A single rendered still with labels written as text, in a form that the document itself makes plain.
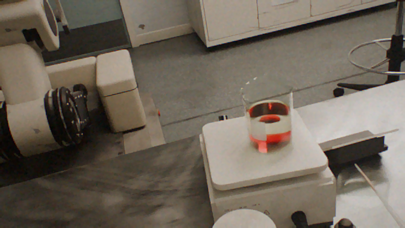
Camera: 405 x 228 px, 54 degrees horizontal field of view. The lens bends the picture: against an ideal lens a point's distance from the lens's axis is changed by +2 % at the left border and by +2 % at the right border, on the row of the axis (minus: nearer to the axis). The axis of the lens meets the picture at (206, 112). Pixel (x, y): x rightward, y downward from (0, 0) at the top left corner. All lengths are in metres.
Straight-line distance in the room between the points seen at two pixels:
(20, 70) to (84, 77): 0.45
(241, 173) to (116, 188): 0.22
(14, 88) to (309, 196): 0.92
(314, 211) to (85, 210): 0.29
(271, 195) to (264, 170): 0.03
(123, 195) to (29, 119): 0.63
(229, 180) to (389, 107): 0.35
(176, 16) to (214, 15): 0.62
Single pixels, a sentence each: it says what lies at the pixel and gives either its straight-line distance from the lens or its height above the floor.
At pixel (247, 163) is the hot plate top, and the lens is 0.42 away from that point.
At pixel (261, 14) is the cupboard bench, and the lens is 2.98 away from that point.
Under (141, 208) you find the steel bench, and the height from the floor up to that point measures 0.75.
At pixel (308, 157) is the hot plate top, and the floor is 0.84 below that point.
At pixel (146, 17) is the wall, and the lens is 3.38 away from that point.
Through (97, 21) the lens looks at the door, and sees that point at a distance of 3.36.
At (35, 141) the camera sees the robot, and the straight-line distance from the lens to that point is 1.16.
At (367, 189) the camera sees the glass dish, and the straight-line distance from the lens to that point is 0.52.
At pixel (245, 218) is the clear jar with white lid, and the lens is 0.37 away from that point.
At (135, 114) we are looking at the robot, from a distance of 1.41.
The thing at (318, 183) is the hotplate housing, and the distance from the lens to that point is 0.42.
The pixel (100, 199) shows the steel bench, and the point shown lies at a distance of 0.56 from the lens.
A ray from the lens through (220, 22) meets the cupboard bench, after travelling 2.89.
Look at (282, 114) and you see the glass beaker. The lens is 0.39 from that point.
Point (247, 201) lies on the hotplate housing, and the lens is 0.41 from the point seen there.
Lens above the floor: 1.09
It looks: 30 degrees down
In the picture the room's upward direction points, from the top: 10 degrees counter-clockwise
